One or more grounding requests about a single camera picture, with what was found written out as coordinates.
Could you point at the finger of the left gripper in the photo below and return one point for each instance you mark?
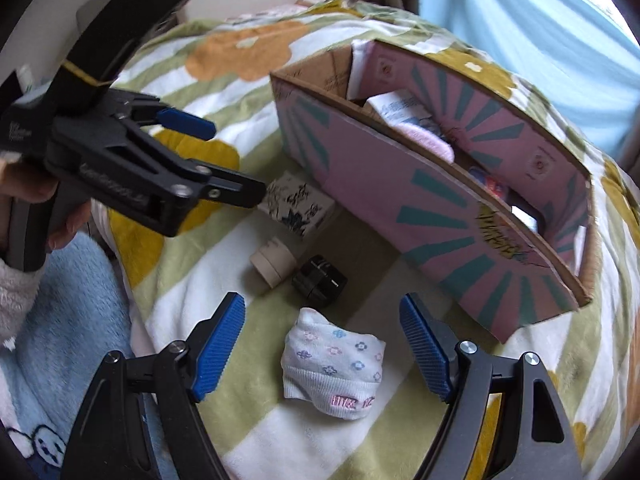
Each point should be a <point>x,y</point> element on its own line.
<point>145,110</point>
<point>205,181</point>

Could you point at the fluffy white sleeve forearm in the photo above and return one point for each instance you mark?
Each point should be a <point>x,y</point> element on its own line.
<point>18,291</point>

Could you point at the light blue patterned pajamas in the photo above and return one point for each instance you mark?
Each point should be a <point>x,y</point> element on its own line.
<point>80,313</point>

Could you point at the floral striped blanket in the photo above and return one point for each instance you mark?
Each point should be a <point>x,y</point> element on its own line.
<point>219,70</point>

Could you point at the light blue window cloth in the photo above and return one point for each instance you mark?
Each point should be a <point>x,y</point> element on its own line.
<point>578,57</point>

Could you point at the black white patterned box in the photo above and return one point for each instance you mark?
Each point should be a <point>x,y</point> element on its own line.
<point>296,204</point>

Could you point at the pink folded sock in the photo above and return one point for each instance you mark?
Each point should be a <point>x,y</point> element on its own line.
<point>425,139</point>

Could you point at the white patterned sock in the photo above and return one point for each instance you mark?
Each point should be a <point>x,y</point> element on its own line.
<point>335,370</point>

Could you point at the black camera module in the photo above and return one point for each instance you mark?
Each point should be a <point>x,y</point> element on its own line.
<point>107,44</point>

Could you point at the black glass jar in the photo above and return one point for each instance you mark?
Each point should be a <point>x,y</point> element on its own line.
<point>319,282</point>

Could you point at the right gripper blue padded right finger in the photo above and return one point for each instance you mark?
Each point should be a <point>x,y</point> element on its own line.
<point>534,439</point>

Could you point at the beige cream bottle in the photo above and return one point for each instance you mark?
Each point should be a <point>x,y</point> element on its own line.
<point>274,262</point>

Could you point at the white blue carton box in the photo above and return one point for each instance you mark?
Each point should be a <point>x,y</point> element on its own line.
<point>400,107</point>

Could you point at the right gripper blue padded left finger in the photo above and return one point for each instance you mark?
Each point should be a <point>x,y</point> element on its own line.
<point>110,438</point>

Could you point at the pink teal cardboard box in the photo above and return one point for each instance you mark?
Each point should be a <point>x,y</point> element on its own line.
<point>435,213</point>

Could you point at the dental floss pick box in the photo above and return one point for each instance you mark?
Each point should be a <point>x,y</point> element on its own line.
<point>492,184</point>

